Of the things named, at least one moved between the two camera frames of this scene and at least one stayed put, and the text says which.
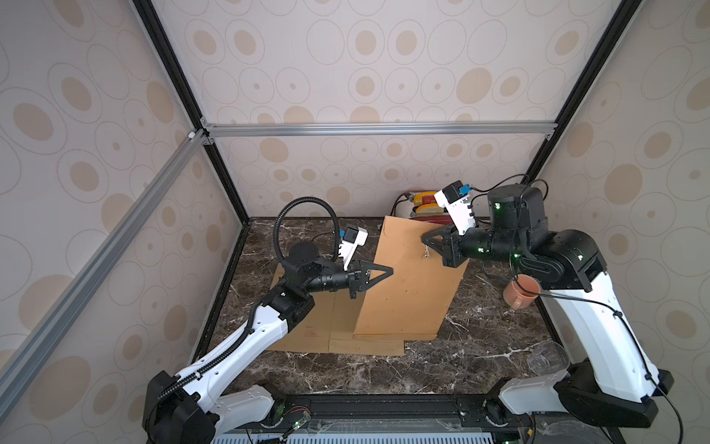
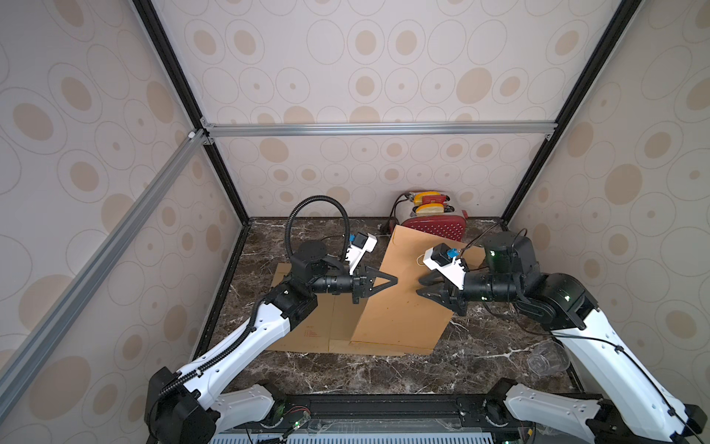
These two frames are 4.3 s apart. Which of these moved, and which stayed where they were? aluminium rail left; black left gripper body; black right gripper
Moved: black right gripper
Stayed: aluminium rail left; black left gripper body
